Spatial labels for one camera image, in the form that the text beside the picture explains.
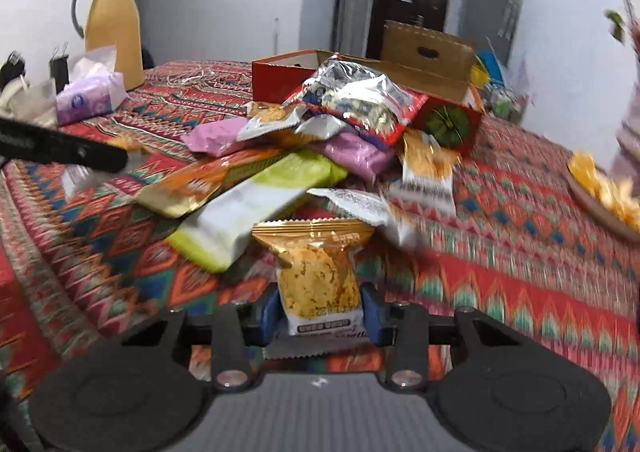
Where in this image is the black binder clip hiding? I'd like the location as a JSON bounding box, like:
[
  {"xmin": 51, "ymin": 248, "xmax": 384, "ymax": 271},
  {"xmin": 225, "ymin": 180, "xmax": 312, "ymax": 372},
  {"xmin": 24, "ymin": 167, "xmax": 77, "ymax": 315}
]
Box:
[
  {"xmin": 0, "ymin": 51, "xmax": 26, "ymax": 88},
  {"xmin": 47, "ymin": 45, "xmax": 71, "ymax": 83}
]

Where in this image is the purple tissue pack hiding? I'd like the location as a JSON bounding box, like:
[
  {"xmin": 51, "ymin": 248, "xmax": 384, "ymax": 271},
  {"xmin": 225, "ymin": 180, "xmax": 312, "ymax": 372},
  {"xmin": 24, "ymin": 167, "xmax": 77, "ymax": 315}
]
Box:
[{"xmin": 54, "ymin": 46, "xmax": 128, "ymax": 127}]

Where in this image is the white cloth bag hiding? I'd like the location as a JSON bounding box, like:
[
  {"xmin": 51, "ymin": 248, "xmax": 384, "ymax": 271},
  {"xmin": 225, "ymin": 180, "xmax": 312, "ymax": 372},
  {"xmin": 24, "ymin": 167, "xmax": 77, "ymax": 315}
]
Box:
[{"xmin": 0, "ymin": 77, "xmax": 58, "ymax": 129}]

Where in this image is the patterned tablecloth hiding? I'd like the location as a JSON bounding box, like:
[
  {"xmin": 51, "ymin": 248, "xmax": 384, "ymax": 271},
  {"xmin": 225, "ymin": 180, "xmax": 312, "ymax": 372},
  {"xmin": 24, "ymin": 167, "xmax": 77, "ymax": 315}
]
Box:
[{"xmin": 0, "ymin": 60, "xmax": 640, "ymax": 452}]

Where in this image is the pink snack packet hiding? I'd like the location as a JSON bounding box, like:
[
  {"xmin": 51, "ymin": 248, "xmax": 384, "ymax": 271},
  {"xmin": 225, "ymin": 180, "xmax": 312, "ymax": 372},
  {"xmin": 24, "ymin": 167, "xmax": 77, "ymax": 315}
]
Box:
[
  {"xmin": 180, "ymin": 116, "xmax": 251, "ymax": 157},
  {"xmin": 320, "ymin": 129, "xmax": 398, "ymax": 180}
]

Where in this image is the pile of orange peels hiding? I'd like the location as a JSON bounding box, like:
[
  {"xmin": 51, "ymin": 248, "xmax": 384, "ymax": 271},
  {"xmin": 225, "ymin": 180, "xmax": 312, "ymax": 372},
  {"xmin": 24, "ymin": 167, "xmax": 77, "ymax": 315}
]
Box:
[{"xmin": 570, "ymin": 151, "xmax": 640, "ymax": 223}]

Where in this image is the yellow thermos jug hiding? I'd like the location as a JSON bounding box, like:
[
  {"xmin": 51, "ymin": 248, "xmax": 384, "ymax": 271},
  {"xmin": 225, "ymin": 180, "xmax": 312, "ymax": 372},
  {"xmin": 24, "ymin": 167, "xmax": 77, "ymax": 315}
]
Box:
[{"xmin": 71, "ymin": 0, "xmax": 146, "ymax": 92}]

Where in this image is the small cracker packet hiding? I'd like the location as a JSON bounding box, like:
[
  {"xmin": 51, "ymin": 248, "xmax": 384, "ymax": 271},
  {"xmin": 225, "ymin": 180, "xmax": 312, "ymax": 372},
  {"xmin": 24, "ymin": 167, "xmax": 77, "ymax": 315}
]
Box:
[
  {"xmin": 60, "ymin": 137, "xmax": 146, "ymax": 199},
  {"xmin": 236, "ymin": 101, "xmax": 321, "ymax": 143},
  {"xmin": 390, "ymin": 129, "xmax": 463, "ymax": 218}
]

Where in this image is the large red silver snack bag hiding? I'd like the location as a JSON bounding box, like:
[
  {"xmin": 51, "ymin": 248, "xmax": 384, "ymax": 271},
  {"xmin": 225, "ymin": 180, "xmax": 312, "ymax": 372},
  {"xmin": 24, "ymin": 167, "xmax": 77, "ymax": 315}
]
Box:
[{"xmin": 282, "ymin": 55, "xmax": 431, "ymax": 145}]

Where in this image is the grey fridge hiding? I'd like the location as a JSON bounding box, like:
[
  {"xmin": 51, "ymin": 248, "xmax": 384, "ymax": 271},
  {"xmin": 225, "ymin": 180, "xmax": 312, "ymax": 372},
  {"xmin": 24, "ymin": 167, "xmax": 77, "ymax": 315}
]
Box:
[{"xmin": 457, "ymin": 0, "xmax": 523, "ymax": 68}]

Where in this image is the white cable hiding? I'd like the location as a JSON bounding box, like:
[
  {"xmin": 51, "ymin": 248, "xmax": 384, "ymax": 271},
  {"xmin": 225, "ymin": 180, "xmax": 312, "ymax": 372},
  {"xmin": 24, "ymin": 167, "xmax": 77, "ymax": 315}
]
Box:
[{"xmin": 165, "ymin": 60, "xmax": 241, "ymax": 88}]

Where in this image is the orange gold snack packet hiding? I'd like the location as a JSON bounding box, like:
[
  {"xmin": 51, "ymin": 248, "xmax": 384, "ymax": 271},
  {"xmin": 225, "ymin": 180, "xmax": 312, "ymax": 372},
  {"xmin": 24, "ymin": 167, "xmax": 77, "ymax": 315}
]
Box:
[{"xmin": 135, "ymin": 147, "xmax": 286, "ymax": 219}]

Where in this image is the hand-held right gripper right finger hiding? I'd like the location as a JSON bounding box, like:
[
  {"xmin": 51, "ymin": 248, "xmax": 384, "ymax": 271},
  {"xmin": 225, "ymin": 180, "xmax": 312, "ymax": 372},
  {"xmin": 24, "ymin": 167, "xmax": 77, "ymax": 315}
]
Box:
[{"xmin": 360, "ymin": 282, "xmax": 523, "ymax": 393}]

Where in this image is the pink textured vase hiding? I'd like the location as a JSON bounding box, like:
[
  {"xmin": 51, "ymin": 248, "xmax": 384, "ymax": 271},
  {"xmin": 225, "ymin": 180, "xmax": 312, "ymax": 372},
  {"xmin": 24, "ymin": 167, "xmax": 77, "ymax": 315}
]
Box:
[{"xmin": 614, "ymin": 82, "xmax": 640, "ymax": 173}]

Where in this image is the gold cracker packet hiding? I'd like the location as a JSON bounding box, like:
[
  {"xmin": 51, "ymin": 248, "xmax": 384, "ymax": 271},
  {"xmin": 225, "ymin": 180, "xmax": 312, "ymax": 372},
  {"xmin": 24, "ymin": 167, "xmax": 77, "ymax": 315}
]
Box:
[{"xmin": 251, "ymin": 218, "xmax": 376, "ymax": 360}]

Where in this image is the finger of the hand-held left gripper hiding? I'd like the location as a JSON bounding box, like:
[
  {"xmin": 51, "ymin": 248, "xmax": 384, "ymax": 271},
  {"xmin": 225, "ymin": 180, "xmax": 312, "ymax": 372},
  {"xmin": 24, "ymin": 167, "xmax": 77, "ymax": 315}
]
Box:
[{"xmin": 0, "ymin": 118, "xmax": 130, "ymax": 173}]

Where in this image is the silver white snack packet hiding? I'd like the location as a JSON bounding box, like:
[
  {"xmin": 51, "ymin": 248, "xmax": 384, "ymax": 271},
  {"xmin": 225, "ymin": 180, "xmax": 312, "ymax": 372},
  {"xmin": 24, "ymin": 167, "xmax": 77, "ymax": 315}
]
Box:
[{"xmin": 307, "ymin": 187, "xmax": 426, "ymax": 250}]

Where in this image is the brown plate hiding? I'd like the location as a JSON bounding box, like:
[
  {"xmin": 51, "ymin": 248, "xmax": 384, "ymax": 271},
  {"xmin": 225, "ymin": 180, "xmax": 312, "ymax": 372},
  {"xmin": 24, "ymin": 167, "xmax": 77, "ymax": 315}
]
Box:
[{"xmin": 567, "ymin": 155, "xmax": 640, "ymax": 243}]

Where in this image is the green white snack packet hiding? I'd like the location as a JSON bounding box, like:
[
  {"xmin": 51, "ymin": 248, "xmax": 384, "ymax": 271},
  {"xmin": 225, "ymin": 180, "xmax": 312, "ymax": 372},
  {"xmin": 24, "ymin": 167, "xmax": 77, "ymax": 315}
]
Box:
[{"xmin": 165, "ymin": 149, "xmax": 349, "ymax": 274}]

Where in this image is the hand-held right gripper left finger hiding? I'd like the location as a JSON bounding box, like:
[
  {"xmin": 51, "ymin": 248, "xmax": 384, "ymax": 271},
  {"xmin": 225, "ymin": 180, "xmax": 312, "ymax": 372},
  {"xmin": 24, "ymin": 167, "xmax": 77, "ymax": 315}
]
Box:
[{"xmin": 120, "ymin": 282, "xmax": 282, "ymax": 393}]

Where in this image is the red gift box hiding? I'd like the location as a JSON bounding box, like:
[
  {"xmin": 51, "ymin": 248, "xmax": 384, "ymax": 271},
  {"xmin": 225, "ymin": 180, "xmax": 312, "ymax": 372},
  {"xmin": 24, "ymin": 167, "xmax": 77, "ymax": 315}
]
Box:
[{"xmin": 251, "ymin": 20, "xmax": 485, "ymax": 159}]

